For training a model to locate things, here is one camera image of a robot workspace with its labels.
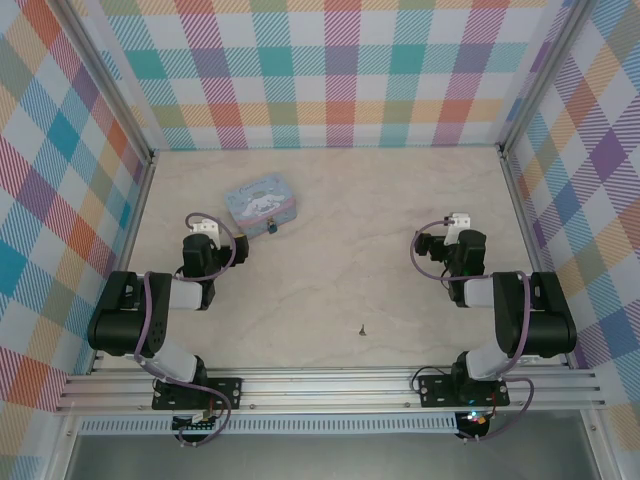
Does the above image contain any blue cartoon tin box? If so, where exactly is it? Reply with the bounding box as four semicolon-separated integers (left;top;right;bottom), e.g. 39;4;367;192
223;171;299;240

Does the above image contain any right black controller board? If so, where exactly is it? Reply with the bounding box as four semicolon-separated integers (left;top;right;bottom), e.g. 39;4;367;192
457;409;491;441

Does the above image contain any black controller board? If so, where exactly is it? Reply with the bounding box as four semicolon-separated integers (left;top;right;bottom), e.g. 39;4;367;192
457;409;491;441
172;412;221;434

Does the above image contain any left black controller board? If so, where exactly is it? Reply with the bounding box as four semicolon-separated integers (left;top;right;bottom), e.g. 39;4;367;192
172;412;221;434

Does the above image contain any grey metal panel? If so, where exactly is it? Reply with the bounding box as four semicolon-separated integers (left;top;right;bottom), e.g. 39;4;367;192
64;433;601;480

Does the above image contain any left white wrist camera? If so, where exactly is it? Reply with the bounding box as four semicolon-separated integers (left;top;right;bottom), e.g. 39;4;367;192
191;218;222;246

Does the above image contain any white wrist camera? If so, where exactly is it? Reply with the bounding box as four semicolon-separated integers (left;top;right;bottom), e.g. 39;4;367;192
446;211;472;246
191;218;222;246

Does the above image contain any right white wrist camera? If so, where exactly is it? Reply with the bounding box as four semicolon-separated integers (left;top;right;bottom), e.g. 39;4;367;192
446;211;472;246

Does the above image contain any aluminium side rail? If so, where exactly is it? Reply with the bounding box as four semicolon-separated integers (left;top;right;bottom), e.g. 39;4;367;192
88;152;157;375
497;144;576;371

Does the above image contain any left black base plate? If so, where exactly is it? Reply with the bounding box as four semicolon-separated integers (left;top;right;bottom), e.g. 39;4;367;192
151;375;245;412

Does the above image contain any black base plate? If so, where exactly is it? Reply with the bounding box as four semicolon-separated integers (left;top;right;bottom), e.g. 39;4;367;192
151;375;245;412
416;373;511;409

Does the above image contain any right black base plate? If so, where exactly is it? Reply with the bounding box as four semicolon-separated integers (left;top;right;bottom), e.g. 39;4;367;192
416;373;511;409

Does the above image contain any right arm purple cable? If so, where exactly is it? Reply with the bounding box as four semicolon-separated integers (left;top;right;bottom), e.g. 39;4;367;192
410;217;535;444

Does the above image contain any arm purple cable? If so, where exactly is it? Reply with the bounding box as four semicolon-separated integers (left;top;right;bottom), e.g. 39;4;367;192
133;212;237;449
410;217;535;444

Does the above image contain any aluminium mounting rail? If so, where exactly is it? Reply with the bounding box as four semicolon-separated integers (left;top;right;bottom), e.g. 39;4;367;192
53;366;610;415

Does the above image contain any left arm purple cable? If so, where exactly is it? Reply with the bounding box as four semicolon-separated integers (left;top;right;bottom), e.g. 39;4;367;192
133;212;237;449

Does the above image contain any slotted grey cable duct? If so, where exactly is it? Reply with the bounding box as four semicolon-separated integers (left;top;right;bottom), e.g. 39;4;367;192
78;413;460;437

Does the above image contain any aluminium frame upright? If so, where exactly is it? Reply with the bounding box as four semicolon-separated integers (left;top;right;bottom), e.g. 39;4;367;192
58;0;157;164
498;0;599;159

